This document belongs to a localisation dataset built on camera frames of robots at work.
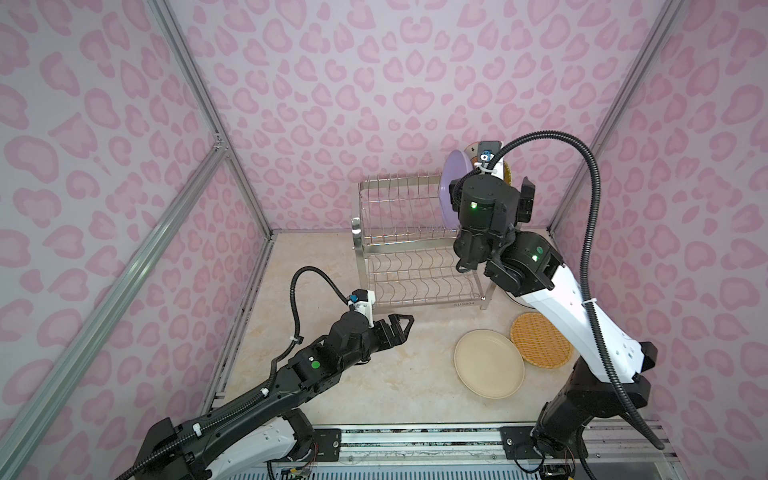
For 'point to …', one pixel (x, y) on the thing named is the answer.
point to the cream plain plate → (488, 364)
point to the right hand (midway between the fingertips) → (496, 175)
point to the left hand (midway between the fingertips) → (406, 320)
